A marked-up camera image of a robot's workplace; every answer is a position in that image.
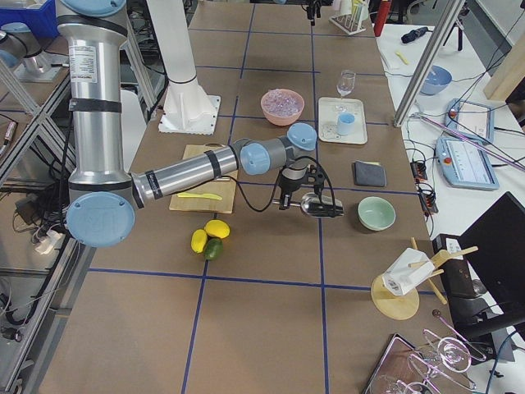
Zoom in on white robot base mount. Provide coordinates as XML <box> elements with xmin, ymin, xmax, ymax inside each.
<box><xmin>158</xmin><ymin>80</ymin><xmax>221</xmax><ymax>135</ymax></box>

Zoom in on blue bowl on desk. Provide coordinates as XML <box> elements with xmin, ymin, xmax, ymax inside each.
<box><xmin>420</xmin><ymin>65</ymin><xmax>452</xmax><ymax>96</ymax></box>

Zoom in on white wire cup rack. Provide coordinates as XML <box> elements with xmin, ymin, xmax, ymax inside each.
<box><xmin>329</xmin><ymin>0</ymin><xmax>369</xmax><ymax>35</ymax></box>

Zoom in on yellow lemon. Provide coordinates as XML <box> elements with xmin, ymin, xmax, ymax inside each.
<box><xmin>204</xmin><ymin>219</ymin><xmax>231</xmax><ymax>239</ymax></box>
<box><xmin>190</xmin><ymin>229</ymin><xmax>208</xmax><ymax>254</ymax></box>

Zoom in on black monitor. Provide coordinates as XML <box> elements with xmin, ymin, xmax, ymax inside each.
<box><xmin>441</xmin><ymin>191</ymin><xmax>524</xmax><ymax>339</ymax></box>

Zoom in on yellow plastic spoon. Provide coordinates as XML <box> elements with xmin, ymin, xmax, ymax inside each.
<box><xmin>395</xmin><ymin>51</ymin><xmax>409</xmax><ymax>65</ymax></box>

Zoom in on cream bear serving tray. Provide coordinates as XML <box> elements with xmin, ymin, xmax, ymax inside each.
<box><xmin>317</xmin><ymin>97</ymin><xmax>368</xmax><ymax>144</ymax></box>

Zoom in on blue storage bin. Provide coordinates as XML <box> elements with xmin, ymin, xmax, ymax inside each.
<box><xmin>1</xmin><ymin>1</ymin><xmax>59</xmax><ymax>38</ymax></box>

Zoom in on pile of clear ice cubes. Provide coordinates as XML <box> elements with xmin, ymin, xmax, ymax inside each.
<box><xmin>262</xmin><ymin>89</ymin><xmax>302</xmax><ymax>117</ymax></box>

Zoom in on clear wine glass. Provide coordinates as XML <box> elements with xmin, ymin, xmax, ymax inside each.
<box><xmin>334</xmin><ymin>70</ymin><xmax>356</xmax><ymax>112</ymax></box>

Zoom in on blue plastic cup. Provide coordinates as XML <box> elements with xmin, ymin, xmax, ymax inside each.
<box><xmin>336</xmin><ymin>112</ymin><xmax>355</xmax><ymax>136</ymax></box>

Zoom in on green lime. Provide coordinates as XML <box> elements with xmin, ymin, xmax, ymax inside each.
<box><xmin>203</xmin><ymin>238</ymin><xmax>224</xmax><ymax>261</ymax></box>

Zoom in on white chair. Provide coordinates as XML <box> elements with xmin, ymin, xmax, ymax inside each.
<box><xmin>121</xmin><ymin>89</ymin><xmax>147</xmax><ymax>172</ymax></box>

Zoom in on blue teach pendant tablet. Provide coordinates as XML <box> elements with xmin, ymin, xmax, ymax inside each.
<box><xmin>436</xmin><ymin>136</ymin><xmax>500</xmax><ymax>190</ymax></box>

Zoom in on steel ice scoop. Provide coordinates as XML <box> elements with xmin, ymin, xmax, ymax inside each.
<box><xmin>300</xmin><ymin>192</ymin><xmax>344</xmax><ymax>218</ymax></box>

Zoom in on green ceramic bowl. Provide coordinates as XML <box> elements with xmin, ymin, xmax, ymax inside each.
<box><xmin>358</xmin><ymin>196</ymin><xmax>396</xmax><ymax>231</ymax></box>

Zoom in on pink bowl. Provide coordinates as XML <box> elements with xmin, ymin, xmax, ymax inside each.
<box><xmin>260</xmin><ymin>89</ymin><xmax>304</xmax><ymax>126</ymax></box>

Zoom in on upside-down wine glasses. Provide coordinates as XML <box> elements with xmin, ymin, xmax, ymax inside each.
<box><xmin>364</xmin><ymin>329</ymin><xmax>477</xmax><ymax>393</ymax></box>

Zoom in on wooden mug tree stand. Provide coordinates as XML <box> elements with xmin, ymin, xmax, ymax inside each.
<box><xmin>371</xmin><ymin>237</ymin><xmax>478</xmax><ymax>320</ymax></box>

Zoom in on yellow plastic knife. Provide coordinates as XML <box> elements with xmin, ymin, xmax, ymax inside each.
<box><xmin>177</xmin><ymin>192</ymin><xmax>222</xmax><ymax>200</ymax></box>

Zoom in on white carton on stand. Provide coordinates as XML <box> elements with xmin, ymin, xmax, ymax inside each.
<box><xmin>381</xmin><ymin>248</ymin><xmax>435</xmax><ymax>296</ymax></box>

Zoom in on grey folded cloth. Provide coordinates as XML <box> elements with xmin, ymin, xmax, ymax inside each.
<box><xmin>352</xmin><ymin>161</ymin><xmax>386</xmax><ymax>187</ymax></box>

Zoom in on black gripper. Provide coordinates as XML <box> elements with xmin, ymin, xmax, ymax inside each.
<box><xmin>277</xmin><ymin>163</ymin><xmax>324</xmax><ymax>210</ymax></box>

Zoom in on red cylinder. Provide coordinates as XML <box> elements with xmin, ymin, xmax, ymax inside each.
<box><xmin>373</xmin><ymin>0</ymin><xmax>391</xmax><ymax>37</ymax></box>

